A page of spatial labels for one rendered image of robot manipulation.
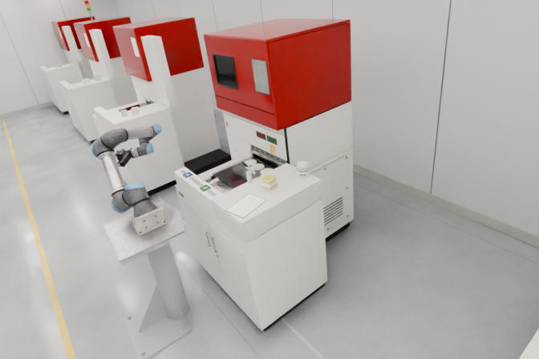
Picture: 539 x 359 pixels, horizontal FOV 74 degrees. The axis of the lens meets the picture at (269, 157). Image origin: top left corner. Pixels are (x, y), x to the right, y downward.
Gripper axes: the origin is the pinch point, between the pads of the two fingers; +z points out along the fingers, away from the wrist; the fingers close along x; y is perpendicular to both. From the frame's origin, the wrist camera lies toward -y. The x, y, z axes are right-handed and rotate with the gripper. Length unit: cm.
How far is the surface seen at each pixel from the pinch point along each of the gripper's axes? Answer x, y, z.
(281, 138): 11, -40, -128
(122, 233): -1, -70, -13
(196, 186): 3, -53, -64
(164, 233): 0, -80, -39
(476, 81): 2, -31, -288
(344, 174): -52, -38, -177
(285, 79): 49, -28, -140
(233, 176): -10, -42, -89
